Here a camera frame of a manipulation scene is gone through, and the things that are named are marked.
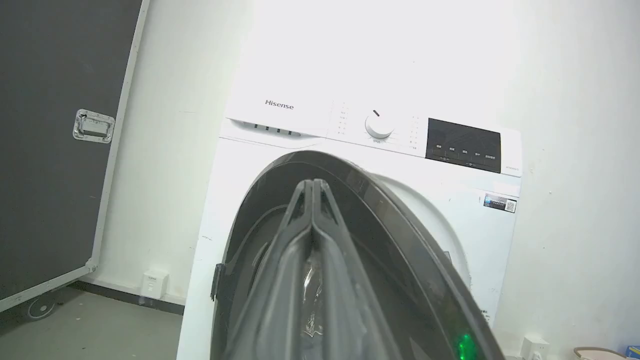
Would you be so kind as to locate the flight case caster wheel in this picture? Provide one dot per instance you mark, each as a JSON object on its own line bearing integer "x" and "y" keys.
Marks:
{"x": 41, "y": 305}

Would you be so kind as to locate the white detergent drawer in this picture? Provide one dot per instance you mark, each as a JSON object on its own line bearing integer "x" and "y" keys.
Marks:
{"x": 272, "y": 125}

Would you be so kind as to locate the blue yellow box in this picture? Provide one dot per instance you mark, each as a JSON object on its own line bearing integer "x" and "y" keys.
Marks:
{"x": 633, "y": 351}

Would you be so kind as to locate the white wall socket box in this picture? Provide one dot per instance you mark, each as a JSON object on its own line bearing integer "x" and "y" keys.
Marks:
{"x": 534, "y": 347}
{"x": 153, "y": 284}

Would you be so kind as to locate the dark round washing machine door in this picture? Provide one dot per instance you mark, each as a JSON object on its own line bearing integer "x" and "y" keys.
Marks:
{"x": 400, "y": 240}

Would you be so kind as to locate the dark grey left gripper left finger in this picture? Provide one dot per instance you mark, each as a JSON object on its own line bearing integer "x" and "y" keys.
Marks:
{"x": 272, "y": 295}

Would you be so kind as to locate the energy label sticker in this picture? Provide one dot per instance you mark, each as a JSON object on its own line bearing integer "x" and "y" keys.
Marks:
{"x": 499, "y": 203}

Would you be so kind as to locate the white Hisense washing machine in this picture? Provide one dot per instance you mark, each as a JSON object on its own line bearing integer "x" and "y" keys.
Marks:
{"x": 320, "y": 125}

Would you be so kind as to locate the beige basket rim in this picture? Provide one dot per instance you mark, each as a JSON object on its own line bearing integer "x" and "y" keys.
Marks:
{"x": 597, "y": 353}

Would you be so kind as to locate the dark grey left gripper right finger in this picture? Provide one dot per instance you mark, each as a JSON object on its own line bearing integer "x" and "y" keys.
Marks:
{"x": 350, "y": 295}

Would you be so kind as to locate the white round control knob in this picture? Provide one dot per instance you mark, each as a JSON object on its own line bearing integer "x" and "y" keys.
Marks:
{"x": 379, "y": 125}

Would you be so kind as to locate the black display panel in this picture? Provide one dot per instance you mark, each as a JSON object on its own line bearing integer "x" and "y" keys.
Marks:
{"x": 463, "y": 145}

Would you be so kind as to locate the black flight case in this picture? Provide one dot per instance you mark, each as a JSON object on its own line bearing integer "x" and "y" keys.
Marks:
{"x": 50, "y": 150}

